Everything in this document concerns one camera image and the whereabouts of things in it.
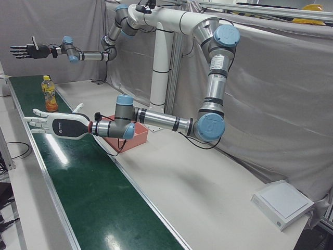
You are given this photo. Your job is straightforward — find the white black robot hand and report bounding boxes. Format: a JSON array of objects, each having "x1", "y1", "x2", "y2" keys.
[
  {"x1": 23, "y1": 103, "x2": 92, "y2": 141},
  {"x1": 9, "y1": 36, "x2": 52, "y2": 60}
]

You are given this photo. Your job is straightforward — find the pink plastic basket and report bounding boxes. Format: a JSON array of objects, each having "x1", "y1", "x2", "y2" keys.
[{"x1": 100, "y1": 116, "x2": 149, "y2": 154}]

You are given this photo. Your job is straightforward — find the yellow orange drink bottle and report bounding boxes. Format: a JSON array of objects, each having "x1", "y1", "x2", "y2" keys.
[{"x1": 41, "y1": 75, "x2": 59, "y2": 113}]

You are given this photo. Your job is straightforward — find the grey fabric curtain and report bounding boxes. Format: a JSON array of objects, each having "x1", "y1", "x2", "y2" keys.
[
  {"x1": 104, "y1": 0, "x2": 333, "y2": 230},
  {"x1": 0, "y1": 0, "x2": 109, "y2": 84}
]

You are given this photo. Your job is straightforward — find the white conveyor control box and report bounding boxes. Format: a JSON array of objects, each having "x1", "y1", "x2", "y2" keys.
[{"x1": 0, "y1": 74, "x2": 10, "y2": 97}]

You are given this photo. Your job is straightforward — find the green conveyor belt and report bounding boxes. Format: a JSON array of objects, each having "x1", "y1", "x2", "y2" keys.
[{"x1": 6, "y1": 74, "x2": 193, "y2": 250}]

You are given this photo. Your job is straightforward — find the black floor equipment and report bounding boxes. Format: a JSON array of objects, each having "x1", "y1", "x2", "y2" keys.
[{"x1": 0, "y1": 182, "x2": 20, "y2": 232}]

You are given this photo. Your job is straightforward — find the white robot torso column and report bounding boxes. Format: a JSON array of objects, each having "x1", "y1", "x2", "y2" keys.
[{"x1": 127, "y1": 4, "x2": 220, "y2": 107}]

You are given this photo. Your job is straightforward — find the white flat box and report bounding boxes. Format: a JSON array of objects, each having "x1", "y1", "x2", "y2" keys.
[{"x1": 251, "y1": 179, "x2": 315, "y2": 231}]

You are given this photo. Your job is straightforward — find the yellow hard hat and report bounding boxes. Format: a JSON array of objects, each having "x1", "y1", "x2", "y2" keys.
[
  {"x1": 302, "y1": 3, "x2": 324, "y2": 13},
  {"x1": 291, "y1": 17, "x2": 326, "y2": 26}
]

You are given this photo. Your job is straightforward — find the thin black floor cable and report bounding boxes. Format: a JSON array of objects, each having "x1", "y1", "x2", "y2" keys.
[{"x1": 5, "y1": 142, "x2": 31, "y2": 160}]

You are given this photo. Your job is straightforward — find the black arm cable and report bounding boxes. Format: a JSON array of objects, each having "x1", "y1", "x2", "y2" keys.
[{"x1": 92, "y1": 129, "x2": 225, "y2": 157}]

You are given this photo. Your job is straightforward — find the aluminium frame post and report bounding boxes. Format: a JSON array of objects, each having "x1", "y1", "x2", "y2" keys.
[{"x1": 0, "y1": 127, "x2": 16, "y2": 171}]

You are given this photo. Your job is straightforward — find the black torso camera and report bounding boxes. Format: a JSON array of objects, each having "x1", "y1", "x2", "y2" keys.
[{"x1": 135, "y1": 0, "x2": 157, "y2": 14}]

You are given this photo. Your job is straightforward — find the aluminium support post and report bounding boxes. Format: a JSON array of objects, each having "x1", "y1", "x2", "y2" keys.
[{"x1": 165, "y1": 32, "x2": 183, "y2": 113}]

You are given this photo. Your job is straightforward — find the long aluminium frame beam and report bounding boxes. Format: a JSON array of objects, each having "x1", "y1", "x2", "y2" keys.
[{"x1": 187, "y1": 0, "x2": 333, "y2": 23}]

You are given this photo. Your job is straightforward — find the aluminium frame corner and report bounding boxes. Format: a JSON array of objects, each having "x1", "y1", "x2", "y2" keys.
[{"x1": 318, "y1": 200, "x2": 333, "y2": 231}]

